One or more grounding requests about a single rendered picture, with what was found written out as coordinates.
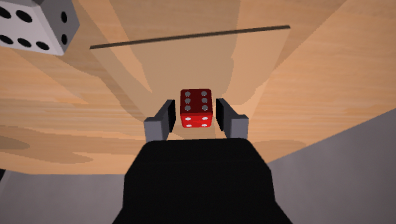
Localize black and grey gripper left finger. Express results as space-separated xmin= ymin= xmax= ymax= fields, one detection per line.
xmin=144 ymin=99 xmax=176 ymax=143

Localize red die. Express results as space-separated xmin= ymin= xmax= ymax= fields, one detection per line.
xmin=180 ymin=89 xmax=213 ymax=128

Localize white die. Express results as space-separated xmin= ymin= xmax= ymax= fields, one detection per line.
xmin=0 ymin=0 xmax=80 ymax=56

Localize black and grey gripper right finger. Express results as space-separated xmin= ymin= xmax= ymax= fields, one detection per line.
xmin=216 ymin=98 xmax=249 ymax=139

